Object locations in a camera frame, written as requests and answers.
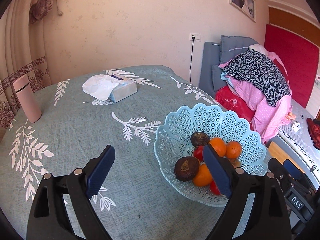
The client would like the small orange mandarin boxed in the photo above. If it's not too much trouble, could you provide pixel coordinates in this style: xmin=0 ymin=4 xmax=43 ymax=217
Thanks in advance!
xmin=225 ymin=141 xmax=242 ymax=159

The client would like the large orange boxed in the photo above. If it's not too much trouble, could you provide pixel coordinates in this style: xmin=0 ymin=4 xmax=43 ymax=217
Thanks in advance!
xmin=192 ymin=164 xmax=213 ymax=187

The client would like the red cherry tomato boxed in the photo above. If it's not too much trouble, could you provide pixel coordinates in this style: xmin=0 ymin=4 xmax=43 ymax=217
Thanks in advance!
xmin=193 ymin=145 xmax=204 ymax=162

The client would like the dark brown passion fruit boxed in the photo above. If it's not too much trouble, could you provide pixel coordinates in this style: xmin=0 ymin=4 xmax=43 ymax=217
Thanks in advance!
xmin=190 ymin=132 xmax=210 ymax=147

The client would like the small brown kiwi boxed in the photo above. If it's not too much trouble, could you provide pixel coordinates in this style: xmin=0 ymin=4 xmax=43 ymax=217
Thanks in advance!
xmin=228 ymin=159 xmax=241 ymax=168

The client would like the pink dotted cloth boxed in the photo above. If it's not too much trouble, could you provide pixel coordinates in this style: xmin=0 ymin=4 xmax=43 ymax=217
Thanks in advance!
xmin=219 ymin=44 xmax=295 ymax=142

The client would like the red blanket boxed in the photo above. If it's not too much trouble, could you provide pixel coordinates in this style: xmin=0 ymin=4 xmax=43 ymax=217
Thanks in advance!
xmin=215 ymin=86 xmax=255 ymax=131

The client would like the teal leaf-pattern tablecloth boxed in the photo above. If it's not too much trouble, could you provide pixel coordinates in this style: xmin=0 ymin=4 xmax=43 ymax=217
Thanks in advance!
xmin=1 ymin=66 xmax=222 ymax=239

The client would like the leopard print garment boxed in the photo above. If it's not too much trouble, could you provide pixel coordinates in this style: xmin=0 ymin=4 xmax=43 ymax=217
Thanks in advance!
xmin=220 ymin=50 xmax=291 ymax=107

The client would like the light blue lattice basket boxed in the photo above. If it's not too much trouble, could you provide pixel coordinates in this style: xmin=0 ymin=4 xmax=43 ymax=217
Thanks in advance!
xmin=154 ymin=103 xmax=267 ymax=207

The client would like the red headboard panel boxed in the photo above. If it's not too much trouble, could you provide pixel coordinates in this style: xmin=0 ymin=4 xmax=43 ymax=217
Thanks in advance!
xmin=264 ymin=24 xmax=319 ymax=107

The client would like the grey-blue cushion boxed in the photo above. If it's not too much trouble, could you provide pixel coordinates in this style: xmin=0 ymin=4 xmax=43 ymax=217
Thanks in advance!
xmin=220 ymin=35 xmax=258 ymax=63
xmin=199 ymin=42 xmax=220 ymax=98

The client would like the pink thermos bottle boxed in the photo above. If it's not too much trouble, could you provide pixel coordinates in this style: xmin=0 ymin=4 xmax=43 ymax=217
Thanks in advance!
xmin=13 ymin=74 xmax=42 ymax=123

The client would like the tissue pack with white tissue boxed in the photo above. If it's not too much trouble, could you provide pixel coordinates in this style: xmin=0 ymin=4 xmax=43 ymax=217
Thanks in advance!
xmin=82 ymin=74 xmax=138 ymax=103

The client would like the patterned beige curtain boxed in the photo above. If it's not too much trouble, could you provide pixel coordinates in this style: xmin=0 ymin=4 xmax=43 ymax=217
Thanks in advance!
xmin=1 ymin=0 xmax=56 ymax=135

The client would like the white wall socket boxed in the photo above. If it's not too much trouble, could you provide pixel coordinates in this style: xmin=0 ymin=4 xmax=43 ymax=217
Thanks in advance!
xmin=189 ymin=33 xmax=201 ymax=42

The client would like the black power cable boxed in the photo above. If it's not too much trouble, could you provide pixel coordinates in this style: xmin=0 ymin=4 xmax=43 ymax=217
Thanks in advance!
xmin=189 ymin=37 xmax=196 ymax=84

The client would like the framed wall picture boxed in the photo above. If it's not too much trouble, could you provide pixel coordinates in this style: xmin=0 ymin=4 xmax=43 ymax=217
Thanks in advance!
xmin=229 ymin=0 xmax=256 ymax=22

